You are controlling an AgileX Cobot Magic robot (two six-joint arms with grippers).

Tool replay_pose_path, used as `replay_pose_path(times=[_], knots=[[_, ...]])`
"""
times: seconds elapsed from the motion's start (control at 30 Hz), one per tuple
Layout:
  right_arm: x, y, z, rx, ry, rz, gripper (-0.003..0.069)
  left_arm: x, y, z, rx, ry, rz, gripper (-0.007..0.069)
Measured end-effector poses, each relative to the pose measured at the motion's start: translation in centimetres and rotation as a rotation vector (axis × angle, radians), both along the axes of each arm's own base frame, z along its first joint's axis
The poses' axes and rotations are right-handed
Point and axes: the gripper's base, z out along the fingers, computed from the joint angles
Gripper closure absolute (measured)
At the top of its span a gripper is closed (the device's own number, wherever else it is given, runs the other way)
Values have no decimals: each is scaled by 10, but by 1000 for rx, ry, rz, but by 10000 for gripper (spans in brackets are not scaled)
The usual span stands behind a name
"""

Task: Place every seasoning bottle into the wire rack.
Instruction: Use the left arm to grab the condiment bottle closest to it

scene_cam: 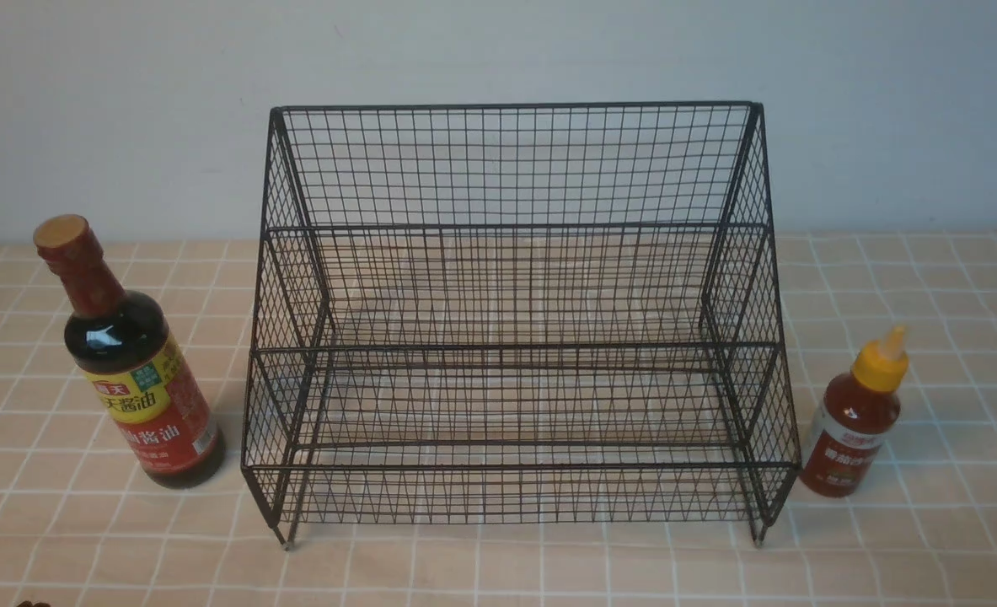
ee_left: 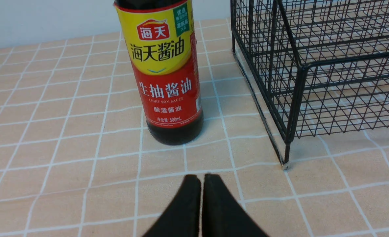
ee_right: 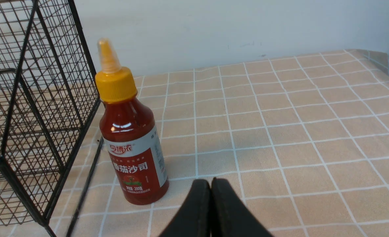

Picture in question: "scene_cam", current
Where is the dark soy sauce bottle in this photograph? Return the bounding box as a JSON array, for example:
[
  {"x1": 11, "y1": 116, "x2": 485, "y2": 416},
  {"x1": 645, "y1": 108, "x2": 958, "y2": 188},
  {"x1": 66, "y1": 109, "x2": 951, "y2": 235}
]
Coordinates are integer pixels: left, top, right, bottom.
[{"x1": 33, "y1": 214, "x2": 226, "y2": 489}]

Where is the red sauce bottle yellow cap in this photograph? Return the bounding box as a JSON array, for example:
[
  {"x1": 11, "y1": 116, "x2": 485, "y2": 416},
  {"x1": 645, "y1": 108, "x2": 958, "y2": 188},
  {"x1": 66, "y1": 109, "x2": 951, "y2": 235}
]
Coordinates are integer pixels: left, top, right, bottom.
[{"x1": 799, "y1": 325, "x2": 909, "y2": 498}]

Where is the black wire mesh shelf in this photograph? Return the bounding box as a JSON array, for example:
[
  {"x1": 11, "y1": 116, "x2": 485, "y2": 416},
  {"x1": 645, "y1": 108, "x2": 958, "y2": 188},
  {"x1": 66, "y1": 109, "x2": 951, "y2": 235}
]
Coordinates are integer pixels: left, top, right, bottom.
[{"x1": 241, "y1": 100, "x2": 800, "y2": 548}]

